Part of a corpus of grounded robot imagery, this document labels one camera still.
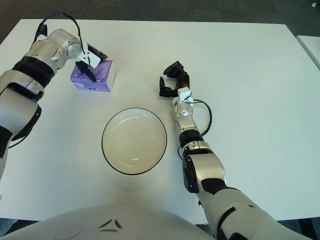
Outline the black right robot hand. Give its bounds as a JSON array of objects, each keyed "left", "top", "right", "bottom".
[{"left": 158, "top": 60, "right": 191, "bottom": 99}]

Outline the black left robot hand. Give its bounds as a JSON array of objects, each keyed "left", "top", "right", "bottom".
[{"left": 74, "top": 45, "right": 109, "bottom": 83}]

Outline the purple tissue paper pack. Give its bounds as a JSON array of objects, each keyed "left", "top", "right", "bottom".
[{"left": 70, "top": 59, "right": 118, "bottom": 93}]

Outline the white plate with black rim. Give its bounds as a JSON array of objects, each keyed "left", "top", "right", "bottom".
[{"left": 101, "top": 107, "right": 168, "bottom": 175}]

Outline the white side table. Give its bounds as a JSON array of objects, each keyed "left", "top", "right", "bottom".
[{"left": 296, "top": 35, "right": 320, "bottom": 72}]

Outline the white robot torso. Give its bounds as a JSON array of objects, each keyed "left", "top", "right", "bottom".
[{"left": 0, "top": 202, "right": 208, "bottom": 240}]

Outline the black table leg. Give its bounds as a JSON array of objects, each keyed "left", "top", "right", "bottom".
[{"left": 298, "top": 218, "right": 316, "bottom": 240}]

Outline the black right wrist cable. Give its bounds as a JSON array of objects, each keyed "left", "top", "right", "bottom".
[{"left": 191, "top": 99, "right": 213, "bottom": 137}]

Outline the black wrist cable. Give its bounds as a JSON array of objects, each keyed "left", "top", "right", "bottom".
[
  {"left": 191, "top": 99, "right": 213, "bottom": 137},
  {"left": 32, "top": 12, "right": 91, "bottom": 65}
]

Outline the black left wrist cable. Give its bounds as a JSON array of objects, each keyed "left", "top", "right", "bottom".
[{"left": 32, "top": 12, "right": 91, "bottom": 65}]

